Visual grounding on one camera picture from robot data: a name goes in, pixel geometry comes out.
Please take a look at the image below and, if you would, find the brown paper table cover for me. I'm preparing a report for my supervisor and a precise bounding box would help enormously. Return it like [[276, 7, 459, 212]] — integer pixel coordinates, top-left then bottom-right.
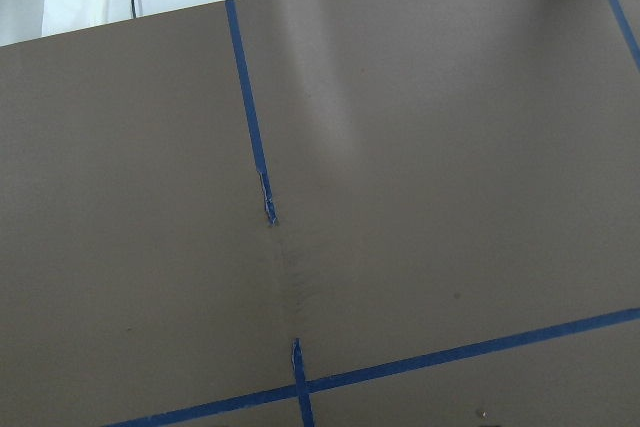
[[1, 0, 639, 426]]

